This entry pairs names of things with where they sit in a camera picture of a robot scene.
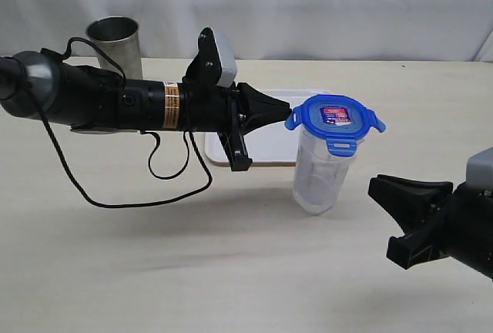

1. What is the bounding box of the stainless steel cup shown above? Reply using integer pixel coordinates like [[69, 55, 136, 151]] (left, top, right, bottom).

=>
[[86, 15, 143, 79]]

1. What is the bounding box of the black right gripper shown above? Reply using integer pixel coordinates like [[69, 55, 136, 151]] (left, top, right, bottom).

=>
[[367, 174, 492, 278]]

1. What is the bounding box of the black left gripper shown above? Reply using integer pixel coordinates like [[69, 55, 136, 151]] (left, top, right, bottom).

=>
[[181, 27, 290, 172]]

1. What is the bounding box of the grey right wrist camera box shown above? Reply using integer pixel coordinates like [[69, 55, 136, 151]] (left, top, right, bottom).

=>
[[465, 147, 493, 190]]

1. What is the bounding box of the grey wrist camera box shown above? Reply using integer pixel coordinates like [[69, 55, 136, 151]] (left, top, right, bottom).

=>
[[213, 29, 237, 88], [465, 147, 493, 190]]

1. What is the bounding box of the white rectangular tray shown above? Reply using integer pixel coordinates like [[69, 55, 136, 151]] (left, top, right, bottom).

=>
[[204, 89, 331, 167]]

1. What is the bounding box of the blue plastic lid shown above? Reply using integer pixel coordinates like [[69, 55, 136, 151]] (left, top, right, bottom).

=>
[[284, 94, 386, 157]]

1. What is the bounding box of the clear plastic container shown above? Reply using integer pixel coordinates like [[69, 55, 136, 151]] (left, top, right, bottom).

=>
[[292, 128, 356, 216]]

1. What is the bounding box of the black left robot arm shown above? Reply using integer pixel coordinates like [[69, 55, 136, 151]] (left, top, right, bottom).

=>
[[1, 27, 292, 171]]

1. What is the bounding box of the black camera cable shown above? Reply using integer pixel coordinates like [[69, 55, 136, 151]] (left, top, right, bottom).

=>
[[22, 36, 213, 209]]

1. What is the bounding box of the white backdrop curtain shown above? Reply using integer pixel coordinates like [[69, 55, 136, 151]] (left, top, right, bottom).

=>
[[1, 0, 492, 62]]

